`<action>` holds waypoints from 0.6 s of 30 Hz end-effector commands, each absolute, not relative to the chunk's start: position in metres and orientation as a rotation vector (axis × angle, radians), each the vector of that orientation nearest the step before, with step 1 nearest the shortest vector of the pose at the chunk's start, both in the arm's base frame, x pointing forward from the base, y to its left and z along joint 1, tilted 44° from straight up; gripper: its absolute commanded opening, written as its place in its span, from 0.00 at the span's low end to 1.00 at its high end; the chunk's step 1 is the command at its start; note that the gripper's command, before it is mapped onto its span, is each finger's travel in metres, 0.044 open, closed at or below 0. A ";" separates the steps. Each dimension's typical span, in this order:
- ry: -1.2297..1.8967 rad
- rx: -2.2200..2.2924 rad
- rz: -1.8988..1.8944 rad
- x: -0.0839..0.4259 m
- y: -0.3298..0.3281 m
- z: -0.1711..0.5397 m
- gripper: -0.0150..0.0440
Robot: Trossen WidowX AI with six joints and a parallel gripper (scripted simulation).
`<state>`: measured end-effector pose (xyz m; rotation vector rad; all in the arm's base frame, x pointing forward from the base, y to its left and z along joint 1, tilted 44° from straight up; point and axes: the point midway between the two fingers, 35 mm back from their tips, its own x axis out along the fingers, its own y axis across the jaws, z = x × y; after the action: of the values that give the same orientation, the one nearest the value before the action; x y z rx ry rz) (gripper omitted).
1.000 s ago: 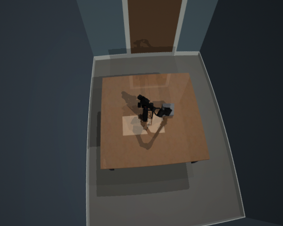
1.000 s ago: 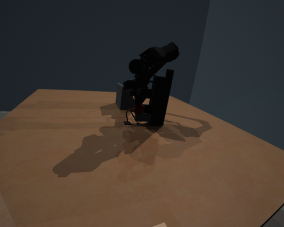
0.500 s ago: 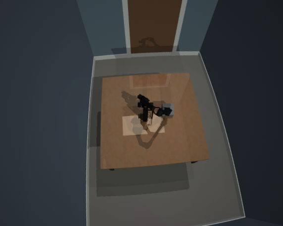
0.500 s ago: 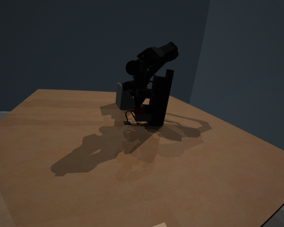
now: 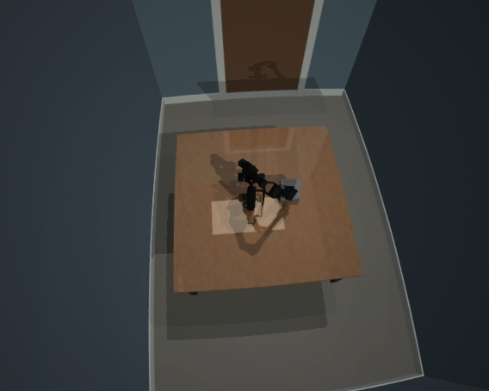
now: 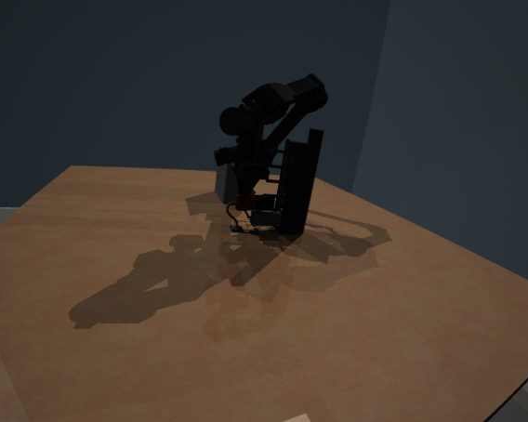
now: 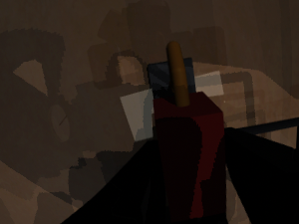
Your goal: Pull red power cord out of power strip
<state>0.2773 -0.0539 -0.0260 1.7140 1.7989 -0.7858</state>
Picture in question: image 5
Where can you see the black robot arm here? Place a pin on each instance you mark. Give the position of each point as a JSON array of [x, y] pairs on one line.
[[251, 171]]

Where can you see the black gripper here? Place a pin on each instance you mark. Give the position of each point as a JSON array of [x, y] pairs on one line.
[[247, 179]]

